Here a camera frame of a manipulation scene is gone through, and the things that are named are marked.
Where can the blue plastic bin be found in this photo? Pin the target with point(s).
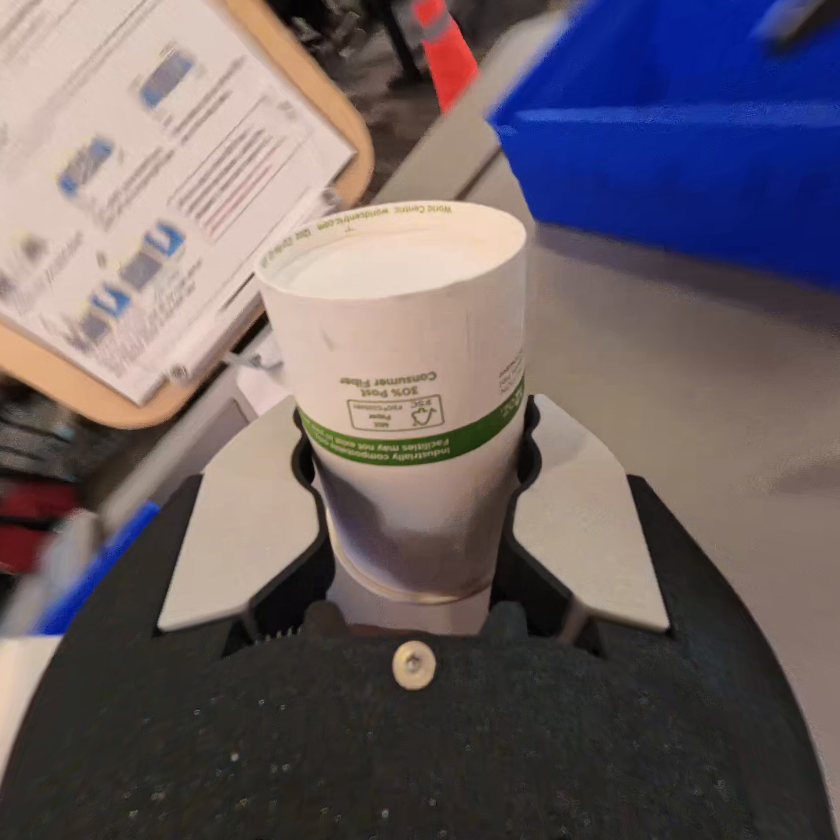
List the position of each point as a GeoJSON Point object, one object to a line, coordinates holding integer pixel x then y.
{"type": "Point", "coordinates": [656, 164]}
{"type": "Point", "coordinates": [98, 577]}

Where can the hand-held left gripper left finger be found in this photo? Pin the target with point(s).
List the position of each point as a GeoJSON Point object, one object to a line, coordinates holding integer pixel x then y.
{"type": "Point", "coordinates": [243, 525]}

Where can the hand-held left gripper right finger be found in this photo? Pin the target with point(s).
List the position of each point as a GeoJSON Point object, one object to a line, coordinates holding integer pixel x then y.
{"type": "Point", "coordinates": [584, 525]}

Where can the instruction sheet on board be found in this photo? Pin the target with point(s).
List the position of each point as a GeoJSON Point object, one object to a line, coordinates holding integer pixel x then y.
{"type": "Point", "coordinates": [328, 98]}

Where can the orange traffic cone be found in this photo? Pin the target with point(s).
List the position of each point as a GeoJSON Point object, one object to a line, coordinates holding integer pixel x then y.
{"type": "Point", "coordinates": [446, 59]}

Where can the green banded white paper cup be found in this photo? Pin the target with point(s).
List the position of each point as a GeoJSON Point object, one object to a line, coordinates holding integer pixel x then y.
{"type": "Point", "coordinates": [394, 315]}

